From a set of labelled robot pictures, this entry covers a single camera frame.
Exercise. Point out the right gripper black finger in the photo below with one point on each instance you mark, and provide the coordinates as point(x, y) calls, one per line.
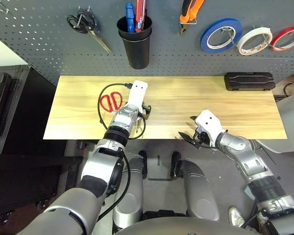
point(187, 138)
point(193, 118)

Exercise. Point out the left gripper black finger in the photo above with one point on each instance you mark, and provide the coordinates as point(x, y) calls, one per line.
point(146, 111)

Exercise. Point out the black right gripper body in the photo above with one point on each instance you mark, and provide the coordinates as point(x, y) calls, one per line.
point(203, 138)

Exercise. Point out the white tape roll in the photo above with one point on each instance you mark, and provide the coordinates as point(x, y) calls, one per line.
point(241, 49)

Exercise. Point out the orange black pliers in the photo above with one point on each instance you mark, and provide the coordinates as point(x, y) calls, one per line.
point(186, 18)

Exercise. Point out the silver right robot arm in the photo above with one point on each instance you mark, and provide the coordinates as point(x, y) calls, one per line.
point(250, 159)

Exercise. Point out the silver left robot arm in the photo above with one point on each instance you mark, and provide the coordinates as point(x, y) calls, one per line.
point(95, 169)

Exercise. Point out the grey metal pegboard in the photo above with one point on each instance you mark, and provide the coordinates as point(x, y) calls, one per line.
point(51, 49)

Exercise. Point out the short black floor tape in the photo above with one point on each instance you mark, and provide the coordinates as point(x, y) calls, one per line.
point(159, 160)

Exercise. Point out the long black floor tape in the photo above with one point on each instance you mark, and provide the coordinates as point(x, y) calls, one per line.
point(160, 179)

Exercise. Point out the silver right robot leg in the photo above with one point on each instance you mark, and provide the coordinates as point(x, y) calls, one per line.
point(198, 191)

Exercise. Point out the silver robot leg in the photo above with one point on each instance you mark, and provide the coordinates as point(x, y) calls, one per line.
point(129, 195)
point(198, 191)

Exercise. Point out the black plastic cup holder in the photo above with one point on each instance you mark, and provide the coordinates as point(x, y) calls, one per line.
point(137, 54)

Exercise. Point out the black plastic tool case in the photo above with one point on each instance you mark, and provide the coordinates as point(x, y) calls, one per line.
point(250, 82)

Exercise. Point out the grey blue floor pad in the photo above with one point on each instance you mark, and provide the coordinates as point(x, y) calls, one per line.
point(248, 191)

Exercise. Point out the blue tape roll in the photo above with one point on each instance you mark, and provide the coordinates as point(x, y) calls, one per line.
point(204, 44)

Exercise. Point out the silver left robot leg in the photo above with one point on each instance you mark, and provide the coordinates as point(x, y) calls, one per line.
point(129, 195)

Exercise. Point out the white shoe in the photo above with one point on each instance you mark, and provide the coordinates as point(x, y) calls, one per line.
point(235, 216)

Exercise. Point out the grey robot torso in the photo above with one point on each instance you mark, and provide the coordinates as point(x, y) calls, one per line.
point(186, 227)

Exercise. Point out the grey cabinet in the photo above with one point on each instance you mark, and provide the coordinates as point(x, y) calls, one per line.
point(291, 122)

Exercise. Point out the red tape roll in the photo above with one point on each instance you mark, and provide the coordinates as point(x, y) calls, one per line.
point(275, 46)

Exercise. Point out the large black equipment case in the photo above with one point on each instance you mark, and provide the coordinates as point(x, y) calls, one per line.
point(2, 105)

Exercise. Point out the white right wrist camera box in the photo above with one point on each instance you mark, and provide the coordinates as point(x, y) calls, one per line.
point(210, 124)

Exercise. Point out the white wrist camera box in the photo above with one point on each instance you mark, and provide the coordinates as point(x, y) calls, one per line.
point(210, 124)
point(137, 93)

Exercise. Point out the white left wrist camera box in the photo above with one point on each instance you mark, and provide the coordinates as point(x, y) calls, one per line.
point(137, 93)

